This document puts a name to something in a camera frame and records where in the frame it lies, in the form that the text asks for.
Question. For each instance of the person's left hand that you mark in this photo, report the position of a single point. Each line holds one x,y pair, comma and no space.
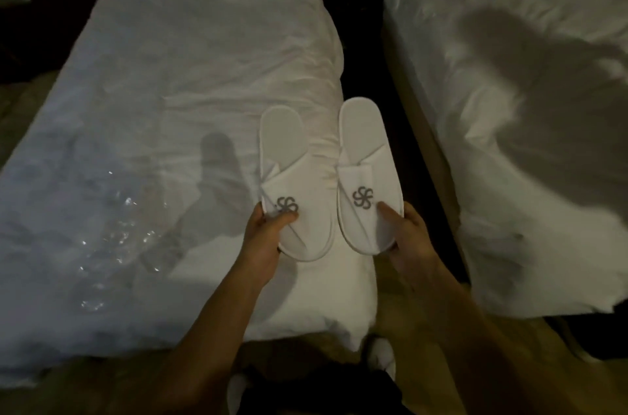
260,243

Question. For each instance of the person's right hand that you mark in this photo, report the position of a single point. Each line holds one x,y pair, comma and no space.
409,245

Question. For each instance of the person's right thumb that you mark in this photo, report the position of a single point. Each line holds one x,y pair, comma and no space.
390,214

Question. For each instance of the person's left thumb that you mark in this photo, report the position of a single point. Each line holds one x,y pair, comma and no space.
282,219

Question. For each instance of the white slipper with grey emblem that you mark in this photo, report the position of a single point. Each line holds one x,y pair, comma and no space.
289,169
365,159

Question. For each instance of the person's left forearm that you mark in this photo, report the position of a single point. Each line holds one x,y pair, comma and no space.
194,348

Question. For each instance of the person's right forearm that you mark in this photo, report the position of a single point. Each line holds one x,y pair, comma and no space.
495,346

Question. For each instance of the person's white shoe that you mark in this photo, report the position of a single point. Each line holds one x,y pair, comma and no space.
381,355
237,392

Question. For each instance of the bed with white duvet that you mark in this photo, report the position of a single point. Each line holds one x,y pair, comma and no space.
520,110
162,145

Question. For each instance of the clear plastic wrapper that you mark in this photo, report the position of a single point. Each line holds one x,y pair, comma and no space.
110,243

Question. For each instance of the person's black trousers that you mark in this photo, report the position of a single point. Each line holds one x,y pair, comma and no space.
324,392

